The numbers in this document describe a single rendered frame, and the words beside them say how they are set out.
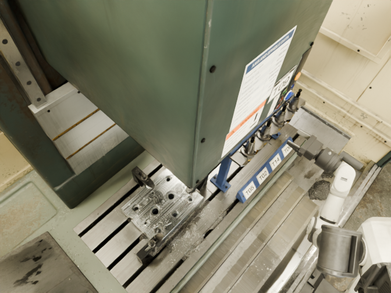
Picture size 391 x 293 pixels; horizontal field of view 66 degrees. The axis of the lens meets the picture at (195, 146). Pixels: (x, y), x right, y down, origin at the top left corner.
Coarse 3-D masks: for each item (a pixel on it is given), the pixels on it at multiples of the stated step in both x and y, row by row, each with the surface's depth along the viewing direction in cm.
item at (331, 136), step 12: (300, 108) 186; (300, 120) 184; (312, 120) 182; (324, 120) 179; (312, 132) 181; (324, 132) 179; (336, 132) 178; (324, 144) 178; (336, 144) 176; (288, 168) 179; (300, 168) 177; (312, 168) 176; (300, 180) 176; (312, 180) 174
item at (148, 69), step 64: (64, 0) 58; (128, 0) 43; (192, 0) 34; (256, 0) 40; (320, 0) 60; (64, 64) 83; (128, 64) 55; (192, 64) 41; (128, 128) 79; (192, 128) 54
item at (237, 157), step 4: (236, 152) 123; (240, 152) 124; (232, 156) 122; (236, 156) 122; (240, 156) 122; (244, 156) 123; (232, 160) 122; (236, 160) 121; (240, 160) 121; (244, 160) 122; (240, 164) 121; (244, 164) 121
